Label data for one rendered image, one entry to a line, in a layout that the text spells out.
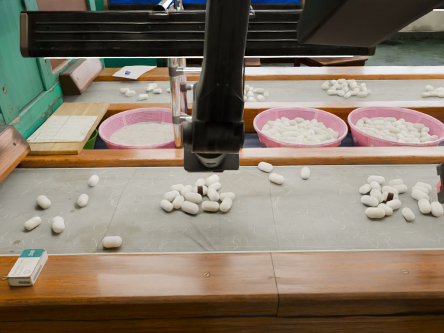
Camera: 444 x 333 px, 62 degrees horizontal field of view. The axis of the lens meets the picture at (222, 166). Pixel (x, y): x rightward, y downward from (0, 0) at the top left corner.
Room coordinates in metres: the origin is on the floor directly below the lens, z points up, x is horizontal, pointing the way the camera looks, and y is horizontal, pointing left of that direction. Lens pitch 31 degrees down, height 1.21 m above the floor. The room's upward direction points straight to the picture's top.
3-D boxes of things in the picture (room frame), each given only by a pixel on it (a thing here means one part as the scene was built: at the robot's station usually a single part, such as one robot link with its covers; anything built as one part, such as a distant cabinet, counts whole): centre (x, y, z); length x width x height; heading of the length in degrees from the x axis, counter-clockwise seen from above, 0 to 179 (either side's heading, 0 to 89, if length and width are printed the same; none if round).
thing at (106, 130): (0.97, 0.22, 0.72); 0.27 x 0.27 x 0.10
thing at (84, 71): (1.31, 0.49, 0.83); 0.30 x 0.06 x 0.07; 1
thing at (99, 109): (0.97, 0.43, 0.77); 0.33 x 0.15 x 0.01; 1
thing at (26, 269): (0.42, 0.30, 0.78); 0.06 x 0.04 x 0.02; 1
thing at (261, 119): (0.98, -0.22, 0.72); 0.27 x 0.27 x 0.10
